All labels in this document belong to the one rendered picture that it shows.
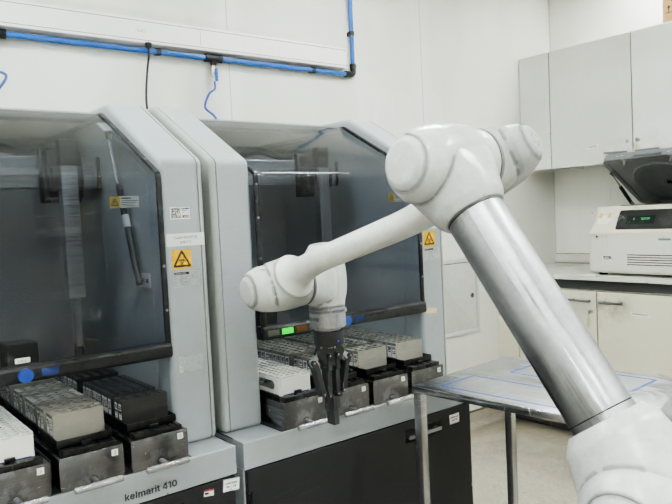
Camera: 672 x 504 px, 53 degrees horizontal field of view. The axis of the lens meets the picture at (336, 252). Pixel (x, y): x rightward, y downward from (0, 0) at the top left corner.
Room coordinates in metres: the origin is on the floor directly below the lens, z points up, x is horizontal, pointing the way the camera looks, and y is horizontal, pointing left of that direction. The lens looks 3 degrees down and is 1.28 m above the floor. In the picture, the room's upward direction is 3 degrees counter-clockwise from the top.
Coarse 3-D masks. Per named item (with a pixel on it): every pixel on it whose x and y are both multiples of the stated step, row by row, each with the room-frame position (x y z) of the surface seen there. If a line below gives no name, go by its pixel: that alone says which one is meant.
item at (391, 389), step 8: (360, 376) 1.96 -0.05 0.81; (368, 376) 1.93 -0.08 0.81; (376, 376) 1.92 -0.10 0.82; (384, 376) 1.94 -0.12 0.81; (392, 376) 1.95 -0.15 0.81; (400, 376) 1.97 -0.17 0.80; (376, 384) 1.91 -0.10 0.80; (384, 384) 1.93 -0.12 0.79; (392, 384) 1.95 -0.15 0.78; (400, 384) 1.97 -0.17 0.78; (376, 392) 1.91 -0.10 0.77; (384, 392) 1.93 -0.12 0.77; (392, 392) 1.95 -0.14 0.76; (400, 392) 1.97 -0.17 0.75; (376, 400) 1.91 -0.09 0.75; (384, 400) 1.93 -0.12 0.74; (392, 400) 1.89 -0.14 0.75; (400, 400) 1.91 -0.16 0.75
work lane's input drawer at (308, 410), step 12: (264, 396) 1.81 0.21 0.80; (276, 396) 1.76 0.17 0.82; (288, 396) 1.75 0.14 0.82; (300, 396) 1.76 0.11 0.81; (312, 396) 1.77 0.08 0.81; (264, 408) 1.79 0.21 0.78; (276, 408) 1.74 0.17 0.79; (288, 408) 1.72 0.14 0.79; (300, 408) 1.75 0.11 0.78; (312, 408) 1.77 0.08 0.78; (324, 408) 1.79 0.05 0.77; (288, 420) 1.72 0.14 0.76; (300, 420) 1.75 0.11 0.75; (312, 420) 1.74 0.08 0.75; (324, 420) 1.74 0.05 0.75
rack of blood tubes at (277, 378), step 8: (264, 360) 1.99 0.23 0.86; (264, 368) 1.88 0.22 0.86; (272, 368) 1.88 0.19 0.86; (280, 368) 1.88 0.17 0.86; (288, 368) 1.86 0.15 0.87; (296, 368) 1.86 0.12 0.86; (264, 376) 1.81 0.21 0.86; (272, 376) 1.78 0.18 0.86; (280, 376) 1.79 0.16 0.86; (288, 376) 1.77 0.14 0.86; (296, 376) 1.79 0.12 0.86; (304, 376) 1.80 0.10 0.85; (264, 384) 1.92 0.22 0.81; (272, 384) 1.92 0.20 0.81; (280, 384) 1.76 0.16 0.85; (288, 384) 1.77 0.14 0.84; (296, 384) 1.79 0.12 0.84; (304, 384) 1.80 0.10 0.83; (272, 392) 1.79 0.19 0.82; (280, 392) 1.76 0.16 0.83; (288, 392) 1.77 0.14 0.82
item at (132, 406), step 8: (160, 392) 1.61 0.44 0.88; (120, 400) 1.54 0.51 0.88; (128, 400) 1.54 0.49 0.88; (136, 400) 1.56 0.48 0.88; (144, 400) 1.57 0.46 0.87; (152, 400) 1.58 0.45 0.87; (160, 400) 1.59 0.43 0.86; (120, 408) 1.54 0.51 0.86; (128, 408) 1.54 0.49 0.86; (136, 408) 1.56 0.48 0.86; (144, 408) 1.57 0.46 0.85; (152, 408) 1.58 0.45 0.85; (160, 408) 1.59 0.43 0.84; (120, 416) 1.54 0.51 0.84; (128, 416) 1.54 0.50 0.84; (136, 416) 1.55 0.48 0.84; (144, 416) 1.57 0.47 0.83; (152, 416) 1.58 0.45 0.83; (160, 416) 1.59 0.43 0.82; (128, 424) 1.54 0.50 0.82
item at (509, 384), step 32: (416, 384) 1.79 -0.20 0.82; (448, 384) 1.78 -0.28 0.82; (480, 384) 1.76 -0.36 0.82; (512, 384) 1.75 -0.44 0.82; (640, 384) 1.69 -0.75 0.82; (416, 416) 1.79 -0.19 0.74; (512, 416) 2.06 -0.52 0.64; (544, 416) 1.50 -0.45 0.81; (416, 448) 1.79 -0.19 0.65; (512, 448) 2.06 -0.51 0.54; (512, 480) 2.06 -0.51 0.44
